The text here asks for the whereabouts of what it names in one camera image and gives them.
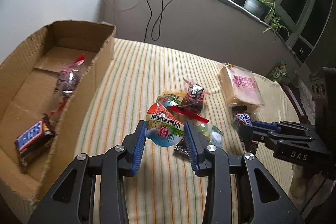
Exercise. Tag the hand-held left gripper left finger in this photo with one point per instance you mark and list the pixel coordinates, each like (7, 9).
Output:
(139, 145)

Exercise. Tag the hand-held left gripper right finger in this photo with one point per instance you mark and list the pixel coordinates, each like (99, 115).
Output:
(191, 145)

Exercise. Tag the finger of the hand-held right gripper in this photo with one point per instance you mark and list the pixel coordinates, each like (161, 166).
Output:
(258, 136)
(262, 123)

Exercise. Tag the brown chocolate bar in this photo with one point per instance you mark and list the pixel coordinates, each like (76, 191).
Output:
(31, 134)
(242, 119)

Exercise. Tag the round white blue egg packet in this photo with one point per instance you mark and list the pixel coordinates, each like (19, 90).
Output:
(162, 124)

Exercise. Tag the clear red date packet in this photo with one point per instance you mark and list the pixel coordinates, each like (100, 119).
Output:
(67, 79)
(193, 100)

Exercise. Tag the round yellow snack packet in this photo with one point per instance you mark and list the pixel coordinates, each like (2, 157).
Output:
(172, 96)

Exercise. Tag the brown cardboard box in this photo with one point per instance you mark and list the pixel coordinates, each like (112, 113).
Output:
(23, 61)

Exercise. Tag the small black snack packet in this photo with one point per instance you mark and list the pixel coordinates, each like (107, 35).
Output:
(181, 149)

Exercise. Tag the green white candy packet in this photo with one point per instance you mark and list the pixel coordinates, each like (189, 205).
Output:
(216, 137)

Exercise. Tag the red-edged clear snack packet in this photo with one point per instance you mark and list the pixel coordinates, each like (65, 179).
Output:
(189, 113)

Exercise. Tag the dark wooden chair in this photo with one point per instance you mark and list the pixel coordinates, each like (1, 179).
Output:
(291, 98)

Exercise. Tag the pink label bread packet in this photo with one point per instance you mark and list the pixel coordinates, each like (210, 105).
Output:
(241, 85)

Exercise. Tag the green printed packet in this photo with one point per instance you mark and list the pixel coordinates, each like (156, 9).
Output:
(278, 71)

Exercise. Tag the small spider plant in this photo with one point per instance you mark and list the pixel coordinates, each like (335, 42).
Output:
(275, 26)

